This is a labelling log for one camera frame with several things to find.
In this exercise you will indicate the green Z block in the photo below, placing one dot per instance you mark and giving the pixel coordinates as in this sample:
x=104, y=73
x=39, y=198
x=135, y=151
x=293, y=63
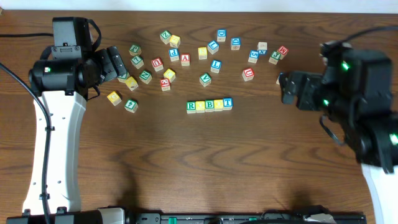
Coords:
x=165, y=37

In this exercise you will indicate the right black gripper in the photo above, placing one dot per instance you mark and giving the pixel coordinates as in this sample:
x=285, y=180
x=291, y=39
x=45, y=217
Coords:
x=318, y=86

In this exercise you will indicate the red u block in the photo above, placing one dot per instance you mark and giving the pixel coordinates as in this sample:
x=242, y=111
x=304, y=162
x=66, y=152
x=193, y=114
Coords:
x=157, y=64
x=248, y=74

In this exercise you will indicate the red E block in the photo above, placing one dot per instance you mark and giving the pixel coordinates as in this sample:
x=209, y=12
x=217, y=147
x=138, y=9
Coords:
x=165, y=84

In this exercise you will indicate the green j block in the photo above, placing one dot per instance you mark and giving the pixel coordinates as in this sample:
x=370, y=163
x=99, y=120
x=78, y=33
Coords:
x=275, y=57
x=135, y=50

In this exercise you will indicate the yellow O block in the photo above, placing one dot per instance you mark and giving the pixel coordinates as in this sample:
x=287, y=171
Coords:
x=200, y=106

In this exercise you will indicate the green V block left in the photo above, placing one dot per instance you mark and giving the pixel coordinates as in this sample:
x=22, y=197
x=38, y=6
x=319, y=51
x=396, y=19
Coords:
x=124, y=77

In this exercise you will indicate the green B block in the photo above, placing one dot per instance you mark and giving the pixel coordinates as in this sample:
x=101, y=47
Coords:
x=209, y=106

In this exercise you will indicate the yellow K block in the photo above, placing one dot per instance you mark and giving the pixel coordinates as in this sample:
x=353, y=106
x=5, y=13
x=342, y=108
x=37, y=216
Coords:
x=131, y=83

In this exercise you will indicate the green J block left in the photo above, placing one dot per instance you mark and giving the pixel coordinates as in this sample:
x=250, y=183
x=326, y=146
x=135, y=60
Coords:
x=135, y=50

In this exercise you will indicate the blue d block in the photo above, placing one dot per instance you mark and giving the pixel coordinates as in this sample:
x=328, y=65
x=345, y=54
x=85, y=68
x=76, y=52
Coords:
x=235, y=43
x=221, y=35

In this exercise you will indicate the red U block left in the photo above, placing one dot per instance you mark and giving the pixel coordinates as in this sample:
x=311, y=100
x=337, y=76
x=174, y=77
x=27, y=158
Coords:
x=157, y=64

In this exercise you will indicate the yellow C block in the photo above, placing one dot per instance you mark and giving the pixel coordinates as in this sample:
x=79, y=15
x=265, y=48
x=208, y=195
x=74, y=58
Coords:
x=170, y=75

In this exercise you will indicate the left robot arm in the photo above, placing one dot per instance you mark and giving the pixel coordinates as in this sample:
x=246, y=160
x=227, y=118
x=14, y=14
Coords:
x=60, y=87

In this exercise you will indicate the green 7 block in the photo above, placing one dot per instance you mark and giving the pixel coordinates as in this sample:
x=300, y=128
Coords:
x=137, y=62

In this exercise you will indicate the red U block right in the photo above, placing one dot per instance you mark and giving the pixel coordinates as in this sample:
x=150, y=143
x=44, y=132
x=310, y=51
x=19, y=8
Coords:
x=248, y=74

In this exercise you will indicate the blue D block right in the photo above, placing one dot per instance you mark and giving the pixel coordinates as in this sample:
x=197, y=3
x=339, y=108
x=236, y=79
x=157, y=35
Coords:
x=235, y=43

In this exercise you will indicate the blue D block top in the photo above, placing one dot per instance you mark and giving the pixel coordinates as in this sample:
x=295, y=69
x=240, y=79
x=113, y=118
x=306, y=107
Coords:
x=221, y=35

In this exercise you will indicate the blue 5 block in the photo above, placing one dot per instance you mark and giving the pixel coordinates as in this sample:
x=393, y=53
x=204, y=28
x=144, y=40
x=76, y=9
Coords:
x=253, y=56

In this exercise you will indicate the green R block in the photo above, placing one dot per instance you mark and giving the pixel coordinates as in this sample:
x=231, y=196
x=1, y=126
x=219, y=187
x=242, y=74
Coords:
x=191, y=107

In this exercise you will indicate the white X block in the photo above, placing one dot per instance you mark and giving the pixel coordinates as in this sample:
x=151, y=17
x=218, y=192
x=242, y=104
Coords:
x=262, y=48

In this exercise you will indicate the green N block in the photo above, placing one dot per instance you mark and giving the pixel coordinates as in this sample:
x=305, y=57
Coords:
x=145, y=76

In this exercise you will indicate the red A block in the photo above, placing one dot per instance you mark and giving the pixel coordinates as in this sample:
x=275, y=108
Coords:
x=185, y=59

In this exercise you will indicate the red M block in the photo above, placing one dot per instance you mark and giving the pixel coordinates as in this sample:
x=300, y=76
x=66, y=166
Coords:
x=283, y=51

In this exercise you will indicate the yellow S block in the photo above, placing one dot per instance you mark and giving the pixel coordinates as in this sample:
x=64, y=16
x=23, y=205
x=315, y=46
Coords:
x=175, y=41

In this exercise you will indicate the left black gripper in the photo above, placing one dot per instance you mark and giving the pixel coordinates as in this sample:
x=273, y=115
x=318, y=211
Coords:
x=115, y=62

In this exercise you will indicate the green v block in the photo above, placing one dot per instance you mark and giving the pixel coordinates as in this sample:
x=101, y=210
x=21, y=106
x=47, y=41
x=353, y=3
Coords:
x=205, y=79
x=124, y=77

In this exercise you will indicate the green 4 block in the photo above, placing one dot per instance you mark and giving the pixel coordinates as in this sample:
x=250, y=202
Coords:
x=131, y=106

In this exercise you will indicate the blue I block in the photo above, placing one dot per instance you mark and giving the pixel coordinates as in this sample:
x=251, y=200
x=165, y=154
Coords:
x=227, y=103

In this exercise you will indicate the green V block centre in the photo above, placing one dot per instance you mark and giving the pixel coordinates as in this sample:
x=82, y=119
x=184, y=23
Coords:
x=205, y=79

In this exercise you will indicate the blue P block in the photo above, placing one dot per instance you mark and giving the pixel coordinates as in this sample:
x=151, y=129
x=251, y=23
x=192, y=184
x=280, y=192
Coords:
x=174, y=55

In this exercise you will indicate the green J block right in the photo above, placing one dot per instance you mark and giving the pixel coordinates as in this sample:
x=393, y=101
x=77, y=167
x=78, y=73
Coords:
x=275, y=57

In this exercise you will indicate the yellow G block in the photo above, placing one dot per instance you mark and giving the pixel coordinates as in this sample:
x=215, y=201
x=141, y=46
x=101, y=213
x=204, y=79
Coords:
x=115, y=98

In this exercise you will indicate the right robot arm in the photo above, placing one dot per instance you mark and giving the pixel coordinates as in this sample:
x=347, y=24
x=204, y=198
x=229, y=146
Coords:
x=355, y=92

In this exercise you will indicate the blue L block lower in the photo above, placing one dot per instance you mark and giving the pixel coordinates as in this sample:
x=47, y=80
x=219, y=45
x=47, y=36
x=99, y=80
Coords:
x=216, y=66

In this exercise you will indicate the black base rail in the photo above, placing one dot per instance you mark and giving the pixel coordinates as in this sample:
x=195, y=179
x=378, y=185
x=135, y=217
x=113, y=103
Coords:
x=156, y=218

